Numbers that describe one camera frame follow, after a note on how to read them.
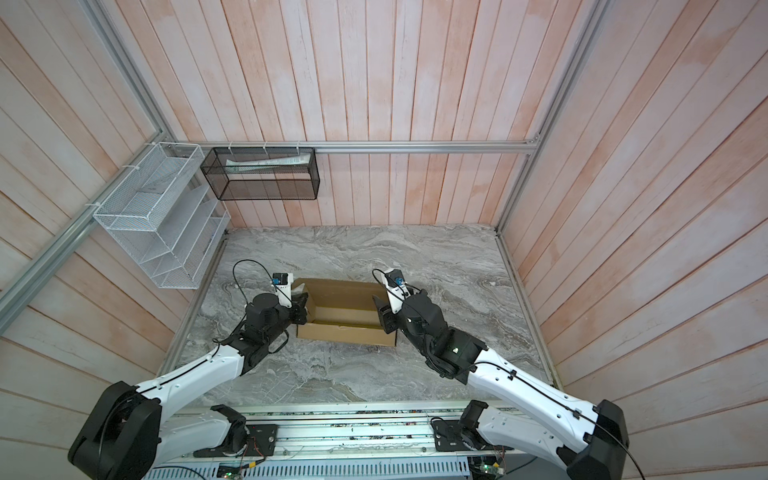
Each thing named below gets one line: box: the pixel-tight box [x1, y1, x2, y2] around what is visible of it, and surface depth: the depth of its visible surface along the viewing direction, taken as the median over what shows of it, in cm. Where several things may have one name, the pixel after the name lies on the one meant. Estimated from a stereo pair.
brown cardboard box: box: [293, 278, 397, 347], surface depth 81 cm
